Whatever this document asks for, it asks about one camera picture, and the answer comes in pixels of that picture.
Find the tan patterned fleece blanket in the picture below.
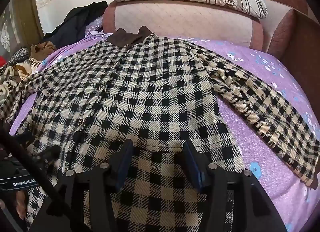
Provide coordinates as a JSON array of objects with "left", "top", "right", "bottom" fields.
[{"left": 0, "top": 57, "right": 42, "bottom": 113}]

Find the brown wooden door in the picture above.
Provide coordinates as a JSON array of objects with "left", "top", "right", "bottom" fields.
[{"left": 0, "top": 0, "right": 44, "bottom": 60}]

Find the black and beige checkered shirt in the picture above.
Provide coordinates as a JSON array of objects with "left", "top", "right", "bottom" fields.
[{"left": 0, "top": 27, "right": 320, "bottom": 232}]

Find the black cable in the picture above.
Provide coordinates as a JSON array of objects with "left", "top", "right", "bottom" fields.
[{"left": 0, "top": 121, "right": 65, "bottom": 212}]

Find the dark clothes pile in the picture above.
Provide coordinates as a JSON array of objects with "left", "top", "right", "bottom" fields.
[{"left": 41, "top": 1, "right": 108, "bottom": 49}]

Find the purple floral bed sheet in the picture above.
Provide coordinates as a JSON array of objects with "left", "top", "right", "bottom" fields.
[{"left": 9, "top": 20, "right": 320, "bottom": 232}]

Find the maroon upholstered bed frame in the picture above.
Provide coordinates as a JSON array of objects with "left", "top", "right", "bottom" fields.
[{"left": 265, "top": 0, "right": 320, "bottom": 93}]

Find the grey houndstooth garment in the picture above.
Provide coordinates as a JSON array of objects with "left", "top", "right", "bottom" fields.
[{"left": 7, "top": 47, "right": 32, "bottom": 66}]

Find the pink quilted headboard cushion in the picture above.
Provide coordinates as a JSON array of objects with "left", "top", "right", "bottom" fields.
[{"left": 102, "top": 0, "right": 264, "bottom": 53}]

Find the person's left hand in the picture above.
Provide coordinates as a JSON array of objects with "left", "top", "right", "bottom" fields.
[{"left": 14, "top": 189, "right": 28, "bottom": 220}]

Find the brown garment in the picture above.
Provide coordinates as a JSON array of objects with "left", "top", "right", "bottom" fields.
[{"left": 31, "top": 41, "right": 57, "bottom": 60}]

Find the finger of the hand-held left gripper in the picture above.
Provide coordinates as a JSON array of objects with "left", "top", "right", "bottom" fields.
[{"left": 32, "top": 144, "right": 62, "bottom": 170}]

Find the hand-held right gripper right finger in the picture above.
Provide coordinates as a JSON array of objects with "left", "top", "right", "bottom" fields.
[{"left": 182, "top": 140, "right": 288, "bottom": 232}]

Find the lavender plastic bag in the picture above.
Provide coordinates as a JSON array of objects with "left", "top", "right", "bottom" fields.
[{"left": 85, "top": 18, "right": 113, "bottom": 39}]

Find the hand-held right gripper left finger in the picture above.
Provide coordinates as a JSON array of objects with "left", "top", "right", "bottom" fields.
[{"left": 30, "top": 138, "right": 135, "bottom": 232}]

